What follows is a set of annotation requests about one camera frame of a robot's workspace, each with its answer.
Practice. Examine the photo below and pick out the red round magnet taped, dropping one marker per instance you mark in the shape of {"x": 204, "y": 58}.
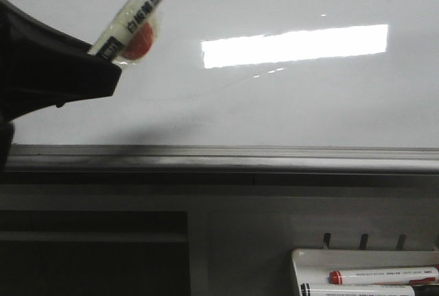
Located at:
{"x": 142, "y": 42}

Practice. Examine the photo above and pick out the red capped marker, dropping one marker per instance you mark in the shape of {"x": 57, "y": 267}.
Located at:
{"x": 388, "y": 275}

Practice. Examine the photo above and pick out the white black whiteboard marker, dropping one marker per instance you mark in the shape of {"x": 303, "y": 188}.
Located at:
{"x": 121, "y": 31}

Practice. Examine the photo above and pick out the white whiteboard with frame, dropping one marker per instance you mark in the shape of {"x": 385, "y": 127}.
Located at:
{"x": 294, "y": 84}

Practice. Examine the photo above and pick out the black capped marker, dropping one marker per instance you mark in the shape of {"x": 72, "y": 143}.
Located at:
{"x": 354, "y": 290}

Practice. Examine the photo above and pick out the white marker tray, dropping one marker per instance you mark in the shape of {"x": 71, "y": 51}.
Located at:
{"x": 315, "y": 265}

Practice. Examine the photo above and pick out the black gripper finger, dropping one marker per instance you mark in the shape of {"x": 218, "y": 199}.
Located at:
{"x": 42, "y": 67}

